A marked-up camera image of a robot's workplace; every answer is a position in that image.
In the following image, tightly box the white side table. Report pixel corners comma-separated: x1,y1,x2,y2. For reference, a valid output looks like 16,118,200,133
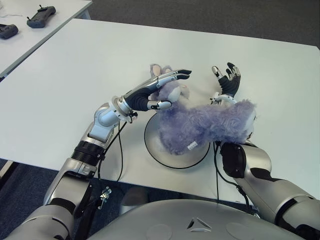
0,0,93,80

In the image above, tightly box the black controller with antennas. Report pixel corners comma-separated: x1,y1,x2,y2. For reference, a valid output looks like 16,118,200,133
26,4,57,28

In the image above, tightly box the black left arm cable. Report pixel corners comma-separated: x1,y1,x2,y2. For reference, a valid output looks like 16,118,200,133
96,113,137,183

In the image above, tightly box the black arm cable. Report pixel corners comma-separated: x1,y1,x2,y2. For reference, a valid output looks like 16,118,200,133
212,142,258,213
96,113,137,183

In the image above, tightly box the white plate with black rim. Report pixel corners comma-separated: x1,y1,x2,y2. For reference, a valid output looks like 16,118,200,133
144,112,211,170

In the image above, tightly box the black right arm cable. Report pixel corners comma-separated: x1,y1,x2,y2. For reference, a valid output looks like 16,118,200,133
212,142,258,213

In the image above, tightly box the dark grey gamepad controller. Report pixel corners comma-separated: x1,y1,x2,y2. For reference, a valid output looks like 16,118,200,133
0,23,19,40

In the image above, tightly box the grey robot torso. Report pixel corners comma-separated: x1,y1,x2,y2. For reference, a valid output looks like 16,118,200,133
86,198,303,240

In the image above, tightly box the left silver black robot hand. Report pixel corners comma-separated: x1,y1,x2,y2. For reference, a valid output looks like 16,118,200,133
123,68,193,113

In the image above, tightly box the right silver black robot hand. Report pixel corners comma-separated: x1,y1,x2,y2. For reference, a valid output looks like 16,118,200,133
211,61,242,97

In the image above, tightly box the metal clamp under table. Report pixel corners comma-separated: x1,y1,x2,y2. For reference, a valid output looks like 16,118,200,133
99,186,113,210

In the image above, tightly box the purple plush rabbit doll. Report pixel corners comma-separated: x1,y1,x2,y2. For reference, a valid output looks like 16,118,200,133
149,64,258,156

